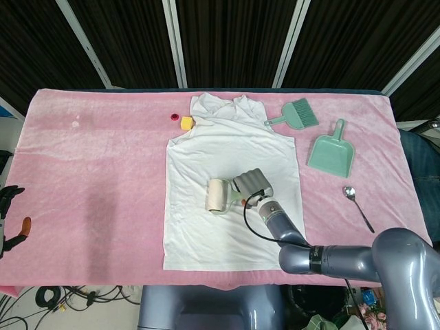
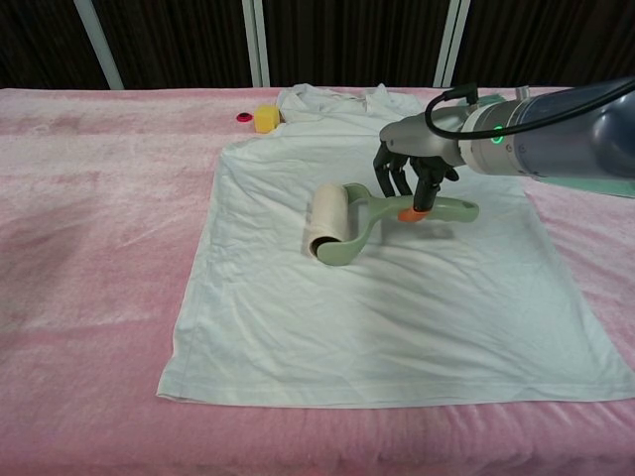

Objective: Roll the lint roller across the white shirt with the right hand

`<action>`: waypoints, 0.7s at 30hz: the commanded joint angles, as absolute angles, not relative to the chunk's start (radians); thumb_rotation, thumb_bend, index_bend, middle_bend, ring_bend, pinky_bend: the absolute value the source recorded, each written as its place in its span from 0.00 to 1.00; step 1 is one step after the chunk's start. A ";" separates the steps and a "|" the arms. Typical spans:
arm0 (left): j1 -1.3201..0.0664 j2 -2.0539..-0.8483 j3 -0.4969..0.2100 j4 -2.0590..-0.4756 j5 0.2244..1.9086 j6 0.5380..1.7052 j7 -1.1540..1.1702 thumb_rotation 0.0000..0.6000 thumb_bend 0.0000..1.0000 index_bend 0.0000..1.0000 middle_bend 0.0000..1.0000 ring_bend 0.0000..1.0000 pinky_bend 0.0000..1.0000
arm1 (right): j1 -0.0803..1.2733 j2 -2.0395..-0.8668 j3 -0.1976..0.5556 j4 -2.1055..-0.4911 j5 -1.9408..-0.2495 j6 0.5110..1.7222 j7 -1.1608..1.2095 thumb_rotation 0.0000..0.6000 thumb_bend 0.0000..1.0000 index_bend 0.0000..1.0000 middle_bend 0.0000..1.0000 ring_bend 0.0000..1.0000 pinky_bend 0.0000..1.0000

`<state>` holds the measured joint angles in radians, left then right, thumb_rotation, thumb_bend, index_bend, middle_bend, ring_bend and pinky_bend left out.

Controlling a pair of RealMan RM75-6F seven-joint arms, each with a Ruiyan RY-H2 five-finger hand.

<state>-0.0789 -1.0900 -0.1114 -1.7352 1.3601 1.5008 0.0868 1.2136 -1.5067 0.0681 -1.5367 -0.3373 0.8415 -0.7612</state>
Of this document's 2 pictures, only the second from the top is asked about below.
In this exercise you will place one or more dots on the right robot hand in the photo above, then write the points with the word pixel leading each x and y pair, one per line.
pixel 426 139

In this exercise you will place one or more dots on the green lint roller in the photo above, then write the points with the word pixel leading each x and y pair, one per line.
pixel 327 213

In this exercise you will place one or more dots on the white shirt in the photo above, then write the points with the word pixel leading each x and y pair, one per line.
pixel 347 322

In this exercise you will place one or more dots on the black pleated curtain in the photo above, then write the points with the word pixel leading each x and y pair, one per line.
pixel 347 39

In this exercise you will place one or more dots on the yellow sponge block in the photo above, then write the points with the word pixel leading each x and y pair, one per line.
pixel 267 119

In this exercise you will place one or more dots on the green dustpan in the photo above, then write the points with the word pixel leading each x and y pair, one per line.
pixel 595 187

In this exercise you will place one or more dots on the small red cap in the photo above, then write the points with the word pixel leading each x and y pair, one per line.
pixel 244 117

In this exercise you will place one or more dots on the pink fleece blanket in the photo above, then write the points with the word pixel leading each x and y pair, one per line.
pixel 74 248

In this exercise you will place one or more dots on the white frame post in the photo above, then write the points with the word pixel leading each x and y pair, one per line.
pixel 101 49
pixel 257 44
pixel 450 44

